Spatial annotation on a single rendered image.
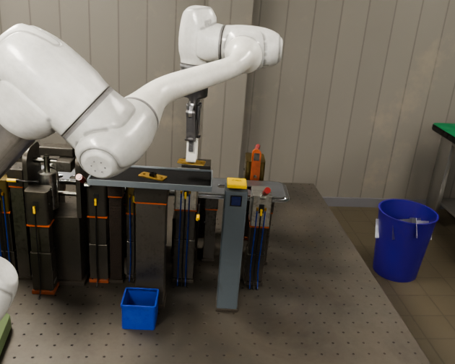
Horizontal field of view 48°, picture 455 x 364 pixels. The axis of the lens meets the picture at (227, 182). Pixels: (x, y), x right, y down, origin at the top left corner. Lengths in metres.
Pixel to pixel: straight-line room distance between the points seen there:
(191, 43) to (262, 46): 0.20
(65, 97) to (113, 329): 0.93
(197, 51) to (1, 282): 0.77
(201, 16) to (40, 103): 0.62
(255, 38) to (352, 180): 3.08
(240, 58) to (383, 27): 2.86
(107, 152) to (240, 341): 0.91
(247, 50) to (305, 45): 2.60
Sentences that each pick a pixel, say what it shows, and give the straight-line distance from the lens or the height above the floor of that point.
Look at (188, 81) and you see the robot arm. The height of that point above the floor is 1.51.
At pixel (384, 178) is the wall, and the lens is 4.44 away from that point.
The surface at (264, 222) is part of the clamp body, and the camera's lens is 1.77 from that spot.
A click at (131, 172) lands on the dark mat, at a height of 1.16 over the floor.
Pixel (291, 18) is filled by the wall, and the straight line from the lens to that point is 3.88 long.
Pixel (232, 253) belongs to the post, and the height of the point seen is 0.92.
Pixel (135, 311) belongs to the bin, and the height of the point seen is 0.77.
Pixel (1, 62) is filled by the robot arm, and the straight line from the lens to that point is 0.96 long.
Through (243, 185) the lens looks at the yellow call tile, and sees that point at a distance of 1.54.
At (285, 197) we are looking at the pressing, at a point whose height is 1.00.
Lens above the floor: 1.75
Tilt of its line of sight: 22 degrees down
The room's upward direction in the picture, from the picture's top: 4 degrees clockwise
